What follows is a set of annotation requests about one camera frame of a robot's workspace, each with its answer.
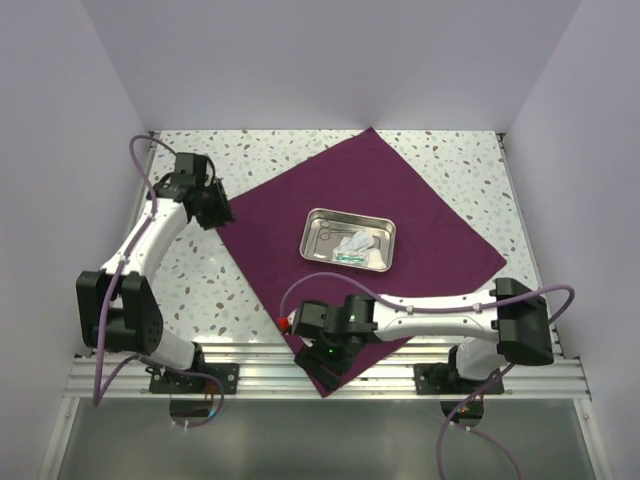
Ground silver hemostat forceps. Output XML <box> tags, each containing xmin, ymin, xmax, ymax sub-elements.
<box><xmin>318</xmin><ymin>220</ymin><xmax>345</xmax><ymax>241</ymax></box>

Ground stainless steel tray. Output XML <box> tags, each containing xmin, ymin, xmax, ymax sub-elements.
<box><xmin>299</xmin><ymin>208</ymin><xmax>396</xmax><ymax>273</ymax></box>

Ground purple cloth mat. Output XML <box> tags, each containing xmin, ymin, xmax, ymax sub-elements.
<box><xmin>215</xmin><ymin>126</ymin><xmax>507</xmax><ymax>400</ymax></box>

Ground white blue sterile pouch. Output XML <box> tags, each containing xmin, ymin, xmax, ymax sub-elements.
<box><xmin>339</xmin><ymin>231</ymin><xmax>375</xmax><ymax>251</ymax></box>

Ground green white packet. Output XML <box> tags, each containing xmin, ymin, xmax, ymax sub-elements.
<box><xmin>332</xmin><ymin>251</ymin><xmax>368</xmax><ymax>265</ymax></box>

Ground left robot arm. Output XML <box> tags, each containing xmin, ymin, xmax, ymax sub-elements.
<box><xmin>76</xmin><ymin>153</ymin><xmax>234</xmax><ymax>393</ymax></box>

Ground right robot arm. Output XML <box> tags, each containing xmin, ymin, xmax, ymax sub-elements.
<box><xmin>288</xmin><ymin>278</ymin><xmax>554</xmax><ymax>393</ymax></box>

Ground aluminium rail frame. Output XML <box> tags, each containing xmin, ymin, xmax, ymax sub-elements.
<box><xmin>62</xmin><ymin>130</ymin><xmax>596</xmax><ymax>401</ymax></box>

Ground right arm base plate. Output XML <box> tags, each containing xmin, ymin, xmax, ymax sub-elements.
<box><xmin>413</xmin><ymin>362</ymin><xmax>499</xmax><ymax>396</ymax></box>

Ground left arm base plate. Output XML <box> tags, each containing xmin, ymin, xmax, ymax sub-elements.
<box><xmin>145</xmin><ymin>363</ymin><xmax>239</xmax><ymax>395</ymax></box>

